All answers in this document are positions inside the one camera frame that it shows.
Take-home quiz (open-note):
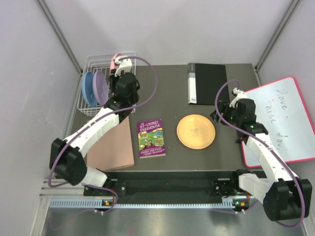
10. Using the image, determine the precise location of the pink plate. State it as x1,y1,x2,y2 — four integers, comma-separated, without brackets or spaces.
110,53,122,71

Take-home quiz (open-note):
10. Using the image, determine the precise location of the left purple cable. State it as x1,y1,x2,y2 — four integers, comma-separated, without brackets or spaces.
47,56,158,188

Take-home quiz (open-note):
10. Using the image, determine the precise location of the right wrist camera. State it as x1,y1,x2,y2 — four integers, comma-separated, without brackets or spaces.
229,88,248,108

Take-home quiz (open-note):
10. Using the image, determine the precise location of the purple plate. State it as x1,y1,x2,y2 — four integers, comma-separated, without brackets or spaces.
93,70,108,106

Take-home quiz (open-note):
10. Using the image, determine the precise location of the purple cable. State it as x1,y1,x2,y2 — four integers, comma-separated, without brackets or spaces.
47,56,158,188
214,79,306,227

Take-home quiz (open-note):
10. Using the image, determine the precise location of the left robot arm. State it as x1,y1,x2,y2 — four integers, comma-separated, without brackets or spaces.
49,72,140,195

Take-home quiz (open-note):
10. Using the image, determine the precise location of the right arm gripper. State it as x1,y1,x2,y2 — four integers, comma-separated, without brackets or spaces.
210,101,242,126

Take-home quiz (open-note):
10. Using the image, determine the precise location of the orange plate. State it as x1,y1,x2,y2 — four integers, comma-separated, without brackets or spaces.
176,115,216,149

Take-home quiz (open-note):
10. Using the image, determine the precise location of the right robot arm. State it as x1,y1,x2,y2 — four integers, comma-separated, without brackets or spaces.
211,98,313,228

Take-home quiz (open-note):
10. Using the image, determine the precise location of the slotted cable duct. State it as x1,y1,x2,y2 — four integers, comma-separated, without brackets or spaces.
49,199,249,209

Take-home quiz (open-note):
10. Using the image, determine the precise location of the black document folder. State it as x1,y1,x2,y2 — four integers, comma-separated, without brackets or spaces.
187,63,227,106

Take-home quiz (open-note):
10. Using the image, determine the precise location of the purple treehouse book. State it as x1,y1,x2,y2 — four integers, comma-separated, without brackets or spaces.
137,119,166,159

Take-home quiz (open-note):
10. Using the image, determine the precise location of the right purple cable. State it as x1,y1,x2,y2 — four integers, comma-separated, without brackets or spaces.
214,79,306,227

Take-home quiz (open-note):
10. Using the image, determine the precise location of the pink notebook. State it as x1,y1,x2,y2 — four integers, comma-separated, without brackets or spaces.
87,118,134,171

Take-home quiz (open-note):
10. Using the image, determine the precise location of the blue plate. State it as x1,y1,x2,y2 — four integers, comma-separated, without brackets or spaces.
81,72,97,107

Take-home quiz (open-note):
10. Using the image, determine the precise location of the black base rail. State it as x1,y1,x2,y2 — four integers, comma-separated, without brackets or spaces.
83,171,236,204

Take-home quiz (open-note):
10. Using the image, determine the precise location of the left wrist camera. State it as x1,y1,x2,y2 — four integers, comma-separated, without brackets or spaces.
114,56,132,76

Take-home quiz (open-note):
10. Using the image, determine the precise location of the pink framed whiteboard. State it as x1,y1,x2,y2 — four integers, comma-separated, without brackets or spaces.
246,77,315,163

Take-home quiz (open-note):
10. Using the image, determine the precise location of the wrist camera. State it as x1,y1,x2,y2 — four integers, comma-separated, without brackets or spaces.
229,88,248,108
114,56,132,76

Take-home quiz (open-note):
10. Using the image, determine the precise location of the white wire dish rack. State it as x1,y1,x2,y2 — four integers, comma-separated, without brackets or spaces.
77,51,136,117

